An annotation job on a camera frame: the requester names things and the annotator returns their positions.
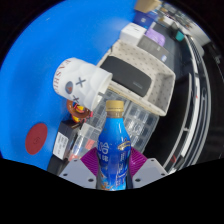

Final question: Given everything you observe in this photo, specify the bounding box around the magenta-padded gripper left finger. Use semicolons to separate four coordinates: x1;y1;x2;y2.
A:
59;147;101;190

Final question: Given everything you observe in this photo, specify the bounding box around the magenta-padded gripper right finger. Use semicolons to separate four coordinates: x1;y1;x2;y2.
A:
128;146;169;190

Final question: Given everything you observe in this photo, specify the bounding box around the blue drink bottle gold cap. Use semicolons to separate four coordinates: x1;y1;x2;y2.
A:
96;99;132;192

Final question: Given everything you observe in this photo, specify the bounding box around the black box with white label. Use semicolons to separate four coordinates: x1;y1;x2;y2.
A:
47;120;82;174

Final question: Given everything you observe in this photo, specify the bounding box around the clear box of coloured parts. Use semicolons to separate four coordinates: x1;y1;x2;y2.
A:
68;123;102;162

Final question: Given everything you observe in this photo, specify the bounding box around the flat round red coaster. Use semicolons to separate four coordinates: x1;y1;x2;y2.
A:
25;122;49;156

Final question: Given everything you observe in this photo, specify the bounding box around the yellow multimeter with red leads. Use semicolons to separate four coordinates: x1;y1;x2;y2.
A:
66;99;93;124

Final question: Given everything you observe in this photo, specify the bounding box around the beige perforated storage basket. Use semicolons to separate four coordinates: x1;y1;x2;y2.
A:
96;39;177;117

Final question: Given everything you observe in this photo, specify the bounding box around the black overhead shelf unit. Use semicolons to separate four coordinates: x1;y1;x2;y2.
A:
143;19;224;174

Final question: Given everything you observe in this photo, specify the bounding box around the white printed mug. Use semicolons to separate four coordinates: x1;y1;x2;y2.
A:
52;57;114;112

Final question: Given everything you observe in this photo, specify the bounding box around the black flat pouch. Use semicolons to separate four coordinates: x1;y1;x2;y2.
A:
99;55;154;98

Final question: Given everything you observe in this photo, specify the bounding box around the dark grey flat box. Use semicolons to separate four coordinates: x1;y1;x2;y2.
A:
137;34;170;63

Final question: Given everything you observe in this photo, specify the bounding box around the purple package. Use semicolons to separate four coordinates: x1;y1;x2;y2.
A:
144;27;167;48

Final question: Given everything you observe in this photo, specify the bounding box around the small white box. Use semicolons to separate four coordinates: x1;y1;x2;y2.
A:
119;22;148;46

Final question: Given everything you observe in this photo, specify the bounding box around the blue box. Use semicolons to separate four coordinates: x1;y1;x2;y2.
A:
134;9;158;30

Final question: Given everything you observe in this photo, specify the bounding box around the brown cardboard box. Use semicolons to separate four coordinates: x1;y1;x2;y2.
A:
134;0;163;14

